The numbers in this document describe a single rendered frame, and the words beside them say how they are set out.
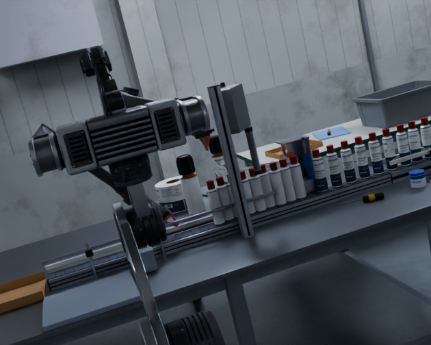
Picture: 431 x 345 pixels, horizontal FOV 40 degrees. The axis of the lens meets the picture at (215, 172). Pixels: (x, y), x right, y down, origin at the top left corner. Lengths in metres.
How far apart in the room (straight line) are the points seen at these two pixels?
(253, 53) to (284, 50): 0.32
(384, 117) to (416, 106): 0.28
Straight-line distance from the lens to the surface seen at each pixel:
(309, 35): 6.19
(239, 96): 2.55
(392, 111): 4.40
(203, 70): 5.83
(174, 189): 3.02
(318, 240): 2.39
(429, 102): 4.59
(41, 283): 2.77
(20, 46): 5.30
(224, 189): 2.66
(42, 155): 1.92
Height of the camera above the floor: 1.67
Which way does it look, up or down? 12 degrees down
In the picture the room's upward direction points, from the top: 14 degrees counter-clockwise
